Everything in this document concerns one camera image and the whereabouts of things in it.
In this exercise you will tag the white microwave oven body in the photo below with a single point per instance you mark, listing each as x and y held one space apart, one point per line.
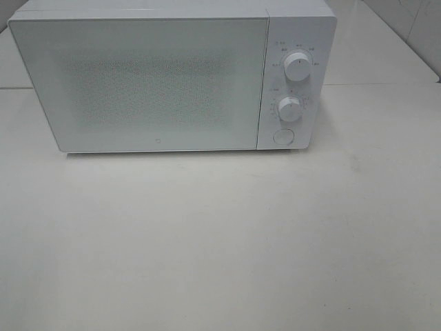
291 25

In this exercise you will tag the round white door button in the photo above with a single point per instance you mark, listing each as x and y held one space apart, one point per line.
284 137

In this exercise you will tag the white microwave knob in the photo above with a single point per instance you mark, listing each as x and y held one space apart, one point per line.
297 66
290 109

